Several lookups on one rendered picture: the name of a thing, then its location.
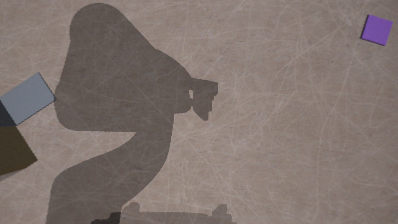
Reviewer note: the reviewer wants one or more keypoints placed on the purple square block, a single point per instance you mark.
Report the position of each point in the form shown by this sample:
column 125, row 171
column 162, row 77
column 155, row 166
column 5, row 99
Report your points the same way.
column 376, row 30

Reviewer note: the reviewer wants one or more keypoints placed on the brown wooden board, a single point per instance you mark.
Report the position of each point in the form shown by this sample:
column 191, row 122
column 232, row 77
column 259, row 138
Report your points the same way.
column 15, row 153

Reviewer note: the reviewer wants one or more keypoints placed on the grey l-shaped bracket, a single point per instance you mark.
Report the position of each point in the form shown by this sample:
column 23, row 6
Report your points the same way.
column 24, row 101

